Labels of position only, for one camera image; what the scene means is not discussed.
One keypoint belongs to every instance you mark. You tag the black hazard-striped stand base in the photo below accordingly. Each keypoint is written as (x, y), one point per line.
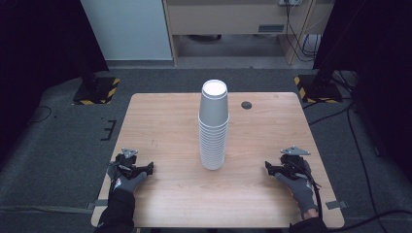
(319, 90)
(97, 92)

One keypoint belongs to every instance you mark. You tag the black curtain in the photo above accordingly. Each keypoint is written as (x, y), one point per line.
(39, 48)
(372, 64)

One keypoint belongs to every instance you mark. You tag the grey tape strip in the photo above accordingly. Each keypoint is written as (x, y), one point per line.
(97, 204)
(336, 204)

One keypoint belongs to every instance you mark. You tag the single white paper cup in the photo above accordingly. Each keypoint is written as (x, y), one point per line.
(213, 103)

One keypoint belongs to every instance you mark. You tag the person's right hand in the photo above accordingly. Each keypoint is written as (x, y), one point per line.
(301, 194)

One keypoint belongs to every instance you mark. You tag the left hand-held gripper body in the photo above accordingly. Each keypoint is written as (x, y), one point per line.
(125, 160)

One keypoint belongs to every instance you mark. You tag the light wooden desk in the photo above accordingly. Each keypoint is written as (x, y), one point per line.
(226, 16)

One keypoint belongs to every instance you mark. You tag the white panel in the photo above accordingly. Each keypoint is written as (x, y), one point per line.
(126, 29)

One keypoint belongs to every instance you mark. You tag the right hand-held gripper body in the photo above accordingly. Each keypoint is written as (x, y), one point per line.
(296, 161)

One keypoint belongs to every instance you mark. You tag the person's left hand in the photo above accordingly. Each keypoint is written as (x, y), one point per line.
(128, 184)

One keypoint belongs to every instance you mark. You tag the dark round table grommet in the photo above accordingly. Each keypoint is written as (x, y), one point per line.
(246, 105)

